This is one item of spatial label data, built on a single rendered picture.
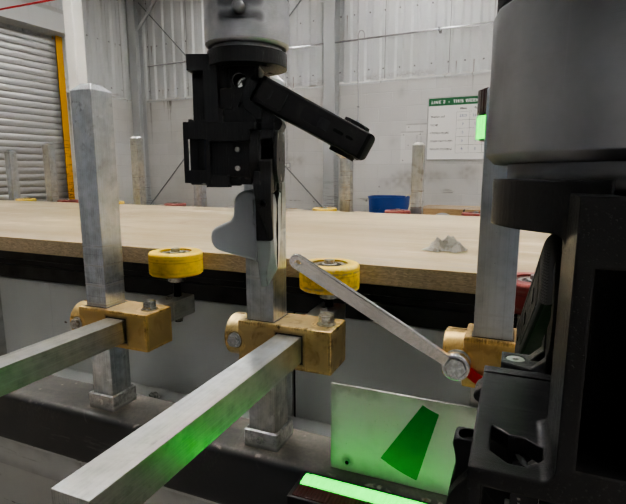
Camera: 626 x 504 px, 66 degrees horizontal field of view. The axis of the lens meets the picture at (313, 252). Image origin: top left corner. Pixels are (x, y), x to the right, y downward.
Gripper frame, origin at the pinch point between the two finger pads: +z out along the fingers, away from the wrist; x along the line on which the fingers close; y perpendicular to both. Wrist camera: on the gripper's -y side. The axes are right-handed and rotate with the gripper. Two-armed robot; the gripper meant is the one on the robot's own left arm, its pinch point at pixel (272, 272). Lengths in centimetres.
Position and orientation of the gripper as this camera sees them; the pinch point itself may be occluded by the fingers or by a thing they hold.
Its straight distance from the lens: 46.8
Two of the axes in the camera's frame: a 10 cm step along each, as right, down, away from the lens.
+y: -10.0, -0.1, 0.4
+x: -0.4, 1.7, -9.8
